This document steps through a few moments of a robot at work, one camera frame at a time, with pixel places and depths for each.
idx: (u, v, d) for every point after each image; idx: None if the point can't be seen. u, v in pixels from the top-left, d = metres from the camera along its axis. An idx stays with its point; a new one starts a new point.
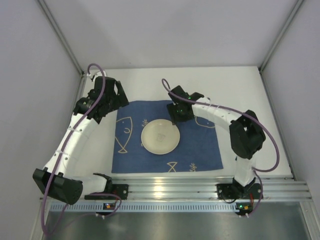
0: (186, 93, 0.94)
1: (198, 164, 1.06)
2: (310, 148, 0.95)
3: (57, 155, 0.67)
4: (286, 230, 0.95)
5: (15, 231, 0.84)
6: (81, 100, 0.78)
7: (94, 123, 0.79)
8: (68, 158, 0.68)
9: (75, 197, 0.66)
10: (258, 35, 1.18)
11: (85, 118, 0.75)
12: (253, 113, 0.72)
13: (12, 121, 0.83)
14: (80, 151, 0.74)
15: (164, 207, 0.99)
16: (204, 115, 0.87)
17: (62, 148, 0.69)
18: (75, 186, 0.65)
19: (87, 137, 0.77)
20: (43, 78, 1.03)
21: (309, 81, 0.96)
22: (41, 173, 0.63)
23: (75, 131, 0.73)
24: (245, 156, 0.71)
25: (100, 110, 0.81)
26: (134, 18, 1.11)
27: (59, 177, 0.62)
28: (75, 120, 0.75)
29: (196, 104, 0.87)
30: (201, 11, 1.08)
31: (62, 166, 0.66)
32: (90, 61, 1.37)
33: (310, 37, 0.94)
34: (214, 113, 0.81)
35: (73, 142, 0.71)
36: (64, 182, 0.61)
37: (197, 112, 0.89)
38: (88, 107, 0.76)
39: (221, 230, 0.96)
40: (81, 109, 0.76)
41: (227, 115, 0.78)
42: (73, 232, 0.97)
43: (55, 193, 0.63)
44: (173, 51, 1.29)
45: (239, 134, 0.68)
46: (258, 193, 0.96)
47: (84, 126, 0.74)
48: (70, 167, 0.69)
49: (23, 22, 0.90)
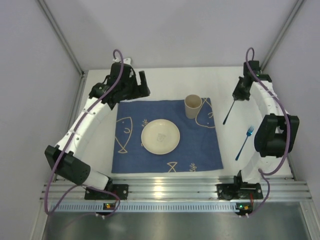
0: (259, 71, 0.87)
1: (198, 164, 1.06)
2: (310, 149, 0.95)
3: (69, 135, 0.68)
4: (286, 230, 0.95)
5: (16, 230, 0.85)
6: (97, 85, 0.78)
7: (107, 108, 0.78)
8: (79, 139, 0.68)
9: (82, 178, 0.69)
10: (258, 35, 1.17)
11: (99, 102, 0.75)
12: (298, 124, 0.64)
13: (12, 121, 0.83)
14: (90, 134, 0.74)
15: (164, 207, 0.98)
16: (255, 96, 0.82)
17: (75, 128, 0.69)
18: (82, 167, 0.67)
19: (98, 121, 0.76)
20: (43, 77, 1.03)
21: (309, 81, 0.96)
22: (52, 149, 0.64)
23: (88, 114, 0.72)
24: (259, 150, 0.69)
25: (115, 96, 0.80)
26: (134, 17, 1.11)
27: (69, 155, 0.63)
28: (90, 103, 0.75)
29: (258, 83, 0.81)
30: (201, 11, 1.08)
31: (74, 145, 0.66)
32: (89, 60, 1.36)
33: (310, 37, 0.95)
34: (264, 98, 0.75)
35: (86, 124, 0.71)
36: (73, 161, 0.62)
37: (253, 90, 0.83)
38: (103, 92, 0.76)
39: (221, 231, 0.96)
40: (96, 94, 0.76)
41: (274, 109, 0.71)
42: (72, 233, 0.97)
43: (64, 172, 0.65)
44: (173, 50, 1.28)
45: (266, 127, 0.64)
46: (259, 194, 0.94)
47: (97, 110, 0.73)
48: (80, 148, 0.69)
49: (22, 20, 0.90)
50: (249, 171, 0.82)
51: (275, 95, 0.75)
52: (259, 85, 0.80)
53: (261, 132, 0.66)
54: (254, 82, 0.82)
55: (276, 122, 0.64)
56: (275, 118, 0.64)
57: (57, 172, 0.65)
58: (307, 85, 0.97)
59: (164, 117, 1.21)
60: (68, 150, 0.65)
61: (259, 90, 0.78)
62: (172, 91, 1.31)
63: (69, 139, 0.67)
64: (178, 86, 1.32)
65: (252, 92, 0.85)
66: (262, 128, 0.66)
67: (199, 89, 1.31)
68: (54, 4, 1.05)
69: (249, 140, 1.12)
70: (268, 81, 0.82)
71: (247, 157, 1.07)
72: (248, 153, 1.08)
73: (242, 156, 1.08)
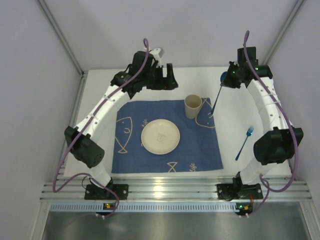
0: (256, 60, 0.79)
1: (198, 164, 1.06)
2: (310, 149, 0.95)
3: (88, 118, 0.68)
4: (286, 230, 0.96)
5: (16, 230, 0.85)
6: (119, 73, 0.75)
7: (127, 98, 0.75)
8: (97, 123, 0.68)
9: (96, 161, 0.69)
10: (259, 34, 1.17)
11: (120, 90, 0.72)
12: (302, 136, 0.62)
13: (12, 121, 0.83)
14: (108, 120, 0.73)
15: (164, 207, 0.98)
16: (255, 96, 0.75)
17: (94, 112, 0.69)
18: (98, 150, 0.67)
19: (117, 109, 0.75)
20: (43, 77, 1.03)
21: (309, 81, 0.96)
22: (71, 130, 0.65)
23: (108, 100, 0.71)
24: (260, 160, 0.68)
25: (135, 86, 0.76)
26: (134, 17, 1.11)
27: (86, 138, 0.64)
28: (111, 90, 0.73)
29: (258, 81, 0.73)
30: (200, 11, 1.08)
31: (91, 128, 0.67)
32: (89, 60, 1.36)
33: (310, 37, 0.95)
34: (266, 105, 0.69)
35: (105, 110, 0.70)
36: (89, 143, 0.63)
37: (251, 88, 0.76)
38: (124, 81, 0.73)
39: (221, 231, 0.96)
40: (117, 82, 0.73)
41: (276, 119, 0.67)
42: (73, 232, 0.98)
43: (80, 153, 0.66)
44: (173, 50, 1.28)
45: (270, 144, 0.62)
46: (258, 193, 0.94)
47: (117, 98, 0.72)
48: (97, 132, 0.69)
49: (22, 20, 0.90)
50: (250, 174, 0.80)
51: (278, 101, 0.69)
52: (259, 84, 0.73)
53: (264, 147, 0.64)
54: (254, 80, 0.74)
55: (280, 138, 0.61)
56: (279, 134, 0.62)
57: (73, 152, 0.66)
58: (307, 85, 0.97)
59: (164, 117, 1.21)
60: (86, 132, 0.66)
61: (260, 91, 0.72)
62: (172, 90, 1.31)
63: (87, 122, 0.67)
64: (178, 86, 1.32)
65: (249, 89, 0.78)
66: (264, 142, 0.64)
67: (199, 89, 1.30)
68: (54, 4, 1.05)
69: (249, 140, 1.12)
70: (268, 78, 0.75)
71: (247, 157, 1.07)
72: (248, 153, 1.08)
73: (242, 156, 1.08)
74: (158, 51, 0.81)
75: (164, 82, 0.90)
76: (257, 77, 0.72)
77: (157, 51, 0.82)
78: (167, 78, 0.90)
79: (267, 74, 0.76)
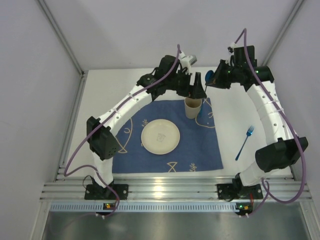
0: (254, 61, 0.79)
1: (198, 164, 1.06)
2: (310, 148, 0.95)
3: (111, 112, 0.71)
4: (286, 230, 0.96)
5: (16, 230, 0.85)
6: (146, 75, 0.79)
7: (149, 99, 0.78)
8: (119, 118, 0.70)
9: (110, 154, 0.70)
10: (259, 35, 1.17)
11: (145, 91, 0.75)
12: (307, 144, 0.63)
13: (12, 121, 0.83)
14: (128, 118, 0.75)
15: (164, 207, 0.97)
16: (255, 101, 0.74)
17: (118, 107, 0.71)
18: (114, 144, 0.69)
19: (139, 108, 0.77)
20: (43, 77, 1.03)
21: (310, 81, 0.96)
22: (94, 120, 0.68)
23: (132, 99, 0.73)
24: (263, 168, 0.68)
25: (159, 89, 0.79)
26: (134, 17, 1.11)
27: (106, 130, 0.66)
28: (136, 90, 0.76)
29: (259, 86, 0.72)
30: (200, 11, 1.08)
31: (112, 122, 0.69)
32: (89, 60, 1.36)
33: (310, 37, 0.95)
34: (268, 113, 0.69)
35: (128, 106, 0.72)
36: (108, 135, 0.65)
37: (252, 93, 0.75)
38: (150, 83, 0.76)
39: (221, 230, 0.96)
40: (143, 83, 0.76)
41: (279, 128, 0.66)
42: (73, 231, 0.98)
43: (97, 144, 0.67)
44: (173, 50, 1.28)
45: (275, 155, 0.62)
46: (259, 193, 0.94)
47: (141, 98, 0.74)
48: (116, 127, 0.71)
49: (22, 20, 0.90)
50: (251, 176, 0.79)
51: (281, 109, 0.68)
52: (261, 90, 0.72)
53: (268, 158, 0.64)
54: (254, 84, 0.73)
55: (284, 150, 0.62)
56: (283, 145, 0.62)
57: (91, 142, 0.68)
58: (308, 85, 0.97)
59: (164, 117, 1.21)
60: (107, 125, 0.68)
61: (262, 98, 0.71)
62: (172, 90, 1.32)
63: (110, 115, 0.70)
64: None
65: (248, 93, 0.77)
66: (268, 153, 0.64)
67: None
68: (54, 4, 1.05)
69: (249, 140, 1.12)
70: (270, 82, 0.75)
71: (247, 157, 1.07)
72: (248, 153, 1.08)
73: (242, 156, 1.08)
74: (190, 58, 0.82)
75: (189, 89, 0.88)
76: (259, 82, 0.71)
77: (189, 58, 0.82)
78: (193, 86, 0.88)
79: (268, 77, 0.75)
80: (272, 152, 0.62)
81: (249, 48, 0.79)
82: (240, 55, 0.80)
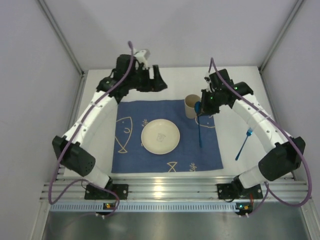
0: (230, 80, 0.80)
1: (198, 163, 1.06)
2: (310, 148, 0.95)
3: (76, 126, 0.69)
4: (286, 230, 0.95)
5: (16, 230, 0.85)
6: (104, 79, 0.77)
7: (113, 102, 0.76)
8: (86, 130, 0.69)
9: (87, 170, 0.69)
10: (259, 34, 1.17)
11: (107, 95, 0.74)
12: (304, 144, 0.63)
13: (12, 120, 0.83)
14: (96, 127, 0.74)
15: (164, 207, 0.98)
16: (243, 115, 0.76)
17: (82, 120, 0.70)
18: (89, 158, 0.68)
19: (105, 115, 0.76)
20: (43, 77, 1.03)
21: (310, 81, 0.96)
22: (59, 139, 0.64)
23: (95, 106, 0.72)
24: (269, 178, 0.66)
25: (122, 90, 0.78)
26: (134, 17, 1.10)
27: (76, 146, 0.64)
28: (97, 96, 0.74)
29: (242, 100, 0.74)
30: (200, 11, 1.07)
31: (81, 136, 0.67)
32: (89, 60, 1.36)
33: (310, 36, 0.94)
34: (259, 122, 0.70)
35: (93, 116, 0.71)
36: (79, 151, 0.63)
37: (238, 108, 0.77)
38: (110, 86, 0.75)
39: (221, 230, 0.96)
40: (103, 88, 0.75)
41: (273, 133, 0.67)
42: (73, 232, 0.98)
43: (69, 163, 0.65)
44: (173, 50, 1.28)
45: (278, 161, 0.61)
46: (259, 193, 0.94)
47: (104, 103, 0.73)
48: (86, 140, 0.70)
49: (22, 21, 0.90)
50: (251, 180, 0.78)
51: (268, 116, 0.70)
52: (245, 103, 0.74)
53: (271, 166, 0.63)
54: (236, 100, 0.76)
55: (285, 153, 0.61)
56: (282, 148, 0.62)
57: (62, 162, 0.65)
58: (307, 85, 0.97)
59: (164, 117, 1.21)
60: (75, 140, 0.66)
61: (247, 109, 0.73)
62: (172, 90, 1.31)
63: (75, 130, 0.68)
64: (178, 86, 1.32)
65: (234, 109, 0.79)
66: (270, 161, 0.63)
67: (199, 89, 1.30)
68: (54, 4, 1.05)
69: (249, 139, 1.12)
70: (250, 94, 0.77)
71: (247, 157, 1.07)
72: (248, 153, 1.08)
73: (242, 156, 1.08)
74: (143, 53, 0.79)
75: (151, 84, 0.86)
76: (239, 96, 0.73)
77: (143, 53, 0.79)
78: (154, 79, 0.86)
79: (248, 91, 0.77)
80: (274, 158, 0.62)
81: (223, 72, 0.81)
82: (215, 79, 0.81)
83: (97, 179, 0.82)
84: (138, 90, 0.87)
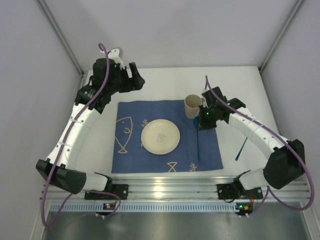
0: (224, 96, 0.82)
1: (198, 163, 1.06)
2: (309, 149, 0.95)
3: (59, 146, 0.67)
4: (286, 230, 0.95)
5: (16, 230, 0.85)
6: (82, 90, 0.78)
7: (95, 113, 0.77)
8: (70, 150, 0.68)
9: (79, 187, 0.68)
10: (259, 35, 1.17)
11: (86, 108, 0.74)
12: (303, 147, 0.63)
13: (12, 120, 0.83)
14: (81, 142, 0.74)
15: (164, 207, 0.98)
16: (240, 128, 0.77)
17: (64, 140, 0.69)
18: (78, 176, 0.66)
19: (88, 128, 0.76)
20: (43, 77, 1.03)
21: (310, 81, 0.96)
22: (43, 163, 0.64)
23: (76, 122, 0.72)
24: (276, 186, 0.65)
25: (102, 99, 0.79)
26: (134, 17, 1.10)
27: (62, 169, 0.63)
28: (77, 111, 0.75)
29: (236, 113, 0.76)
30: (200, 11, 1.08)
31: (65, 157, 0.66)
32: (89, 60, 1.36)
33: (310, 37, 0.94)
34: (255, 131, 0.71)
35: (75, 134, 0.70)
36: (66, 173, 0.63)
37: (233, 122, 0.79)
38: (89, 96, 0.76)
39: (221, 231, 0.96)
40: (82, 99, 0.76)
41: (270, 139, 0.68)
42: (73, 232, 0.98)
43: (57, 185, 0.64)
44: (173, 50, 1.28)
45: (280, 166, 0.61)
46: (259, 193, 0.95)
47: (85, 117, 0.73)
48: (72, 159, 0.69)
49: (22, 20, 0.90)
50: (252, 180, 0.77)
51: (262, 124, 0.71)
52: (239, 115, 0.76)
53: (275, 172, 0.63)
54: (230, 114, 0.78)
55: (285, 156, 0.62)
56: (282, 153, 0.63)
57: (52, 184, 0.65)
58: (307, 85, 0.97)
59: (164, 117, 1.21)
60: (60, 162, 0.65)
61: (242, 121, 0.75)
62: (172, 90, 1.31)
63: (59, 151, 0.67)
64: (178, 86, 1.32)
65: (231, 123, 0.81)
66: (273, 167, 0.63)
67: (199, 89, 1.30)
68: (54, 4, 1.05)
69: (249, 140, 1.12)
70: (243, 107, 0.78)
71: (247, 157, 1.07)
72: (248, 153, 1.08)
73: (242, 156, 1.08)
74: (117, 53, 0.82)
75: (132, 83, 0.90)
76: (234, 110, 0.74)
77: (116, 52, 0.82)
78: (133, 78, 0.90)
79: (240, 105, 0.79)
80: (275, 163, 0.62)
81: (215, 89, 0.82)
82: (209, 96, 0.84)
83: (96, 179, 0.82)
84: (119, 90, 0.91)
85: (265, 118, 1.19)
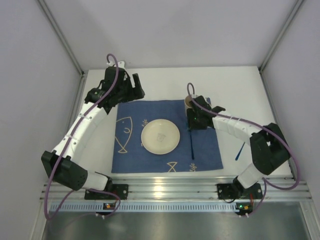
0: (208, 105, 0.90)
1: (198, 164, 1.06)
2: (309, 149, 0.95)
3: (66, 139, 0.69)
4: (286, 230, 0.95)
5: (16, 230, 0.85)
6: (92, 91, 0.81)
7: (103, 112, 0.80)
8: (76, 143, 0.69)
9: (80, 184, 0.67)
10: (259, 34, 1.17)
11: (96, 106, 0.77)
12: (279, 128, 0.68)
13: (11, 120, 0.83)
14: (88, 138, 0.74)
15: (164, 207, 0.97)
16: (225, 129, 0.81)
17: (72, 133, 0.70)
18: (81, 172, 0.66)
19: (95, 126, 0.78)
20: (43, 77, 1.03)
21: (310, 80, 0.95)
22: (49, 154, 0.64)
23: (85, 118, 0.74)
24: (267, 171, 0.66)
25: (110, 100, 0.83)
26: (134, 17, 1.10)
27: (67, 160, 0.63)
28: (86, 108, 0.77)
29: (218, 115, 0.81)
30: (200, 11, 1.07)
31: (71, 149, 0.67)
32: (89, 60, 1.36)
33: (311, 36, 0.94)
34: (234, 125, 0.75)
35: (82, 128, 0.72)
36: (71, 166, 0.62)
37: (218, 125, 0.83)
38: (99, 97, 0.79)
39: (221, 231, 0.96)
40: (92, 99, 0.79)
41: (249, 128, 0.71)
42: (73, 232, 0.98)
43: (60, 178, 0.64)
44: (173, 50, 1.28)
45: (261, 148, 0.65)
46: (258, 193, 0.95)
47: (93, 114, 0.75)
48: (77, 152, 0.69)
49: (22, 20, 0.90)
50: (251, 180, 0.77)
51: (240, 117, 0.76)
52: (220, 117, 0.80)
53: (260, 157, 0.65)
54: (213, 117, 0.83)
55: (262, 137, 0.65)
56: (260, 136, 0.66)
57: (53, 178, 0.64)
58: (307, 85, 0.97)
59: (164, 117, 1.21)
60: (66, 154, 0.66)
61: (223, 121, 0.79)
62: (172, 90, 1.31)
63: (65, 143, 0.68)
64: (178, 86, 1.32)
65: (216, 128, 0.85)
66: (257, 152, 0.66)
67: (199, 89, 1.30)
68: (53, 4, 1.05)
69: None
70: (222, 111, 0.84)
71: (247, 157, 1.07)
72: (249, 153, 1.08)
73: (242, 156, 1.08)
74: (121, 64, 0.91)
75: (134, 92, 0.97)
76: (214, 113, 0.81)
77: (121, 64, 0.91)
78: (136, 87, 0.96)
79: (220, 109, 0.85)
80: (256, 147, 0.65)
81: (199, 99, 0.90)
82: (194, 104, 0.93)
83: (96, 180, 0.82)
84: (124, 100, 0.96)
85: (265, 118, 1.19)
